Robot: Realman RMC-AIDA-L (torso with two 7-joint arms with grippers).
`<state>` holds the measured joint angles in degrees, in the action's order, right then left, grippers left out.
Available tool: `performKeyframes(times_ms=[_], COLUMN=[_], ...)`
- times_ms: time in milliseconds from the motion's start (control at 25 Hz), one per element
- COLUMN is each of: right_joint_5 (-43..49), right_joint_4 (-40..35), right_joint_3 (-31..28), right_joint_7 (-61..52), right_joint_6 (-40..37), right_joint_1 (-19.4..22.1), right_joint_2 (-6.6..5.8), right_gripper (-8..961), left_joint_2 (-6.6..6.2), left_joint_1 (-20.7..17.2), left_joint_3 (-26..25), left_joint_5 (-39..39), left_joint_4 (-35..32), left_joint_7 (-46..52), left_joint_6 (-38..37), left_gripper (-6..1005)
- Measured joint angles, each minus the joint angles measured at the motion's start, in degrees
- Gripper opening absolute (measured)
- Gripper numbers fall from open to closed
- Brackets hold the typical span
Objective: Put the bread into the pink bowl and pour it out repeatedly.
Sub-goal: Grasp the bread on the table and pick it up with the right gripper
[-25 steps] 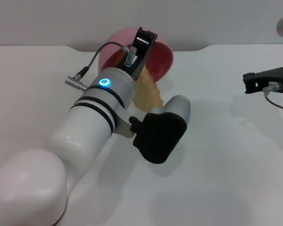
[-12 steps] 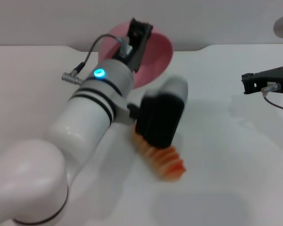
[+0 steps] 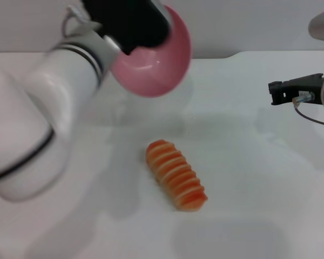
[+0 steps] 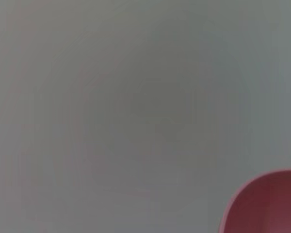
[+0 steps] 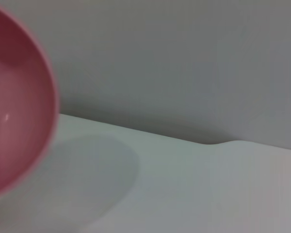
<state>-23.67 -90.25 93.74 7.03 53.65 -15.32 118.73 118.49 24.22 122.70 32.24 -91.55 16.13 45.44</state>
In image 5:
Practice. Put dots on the pink plastic bowl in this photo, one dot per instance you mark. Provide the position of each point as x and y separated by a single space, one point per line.
17 109

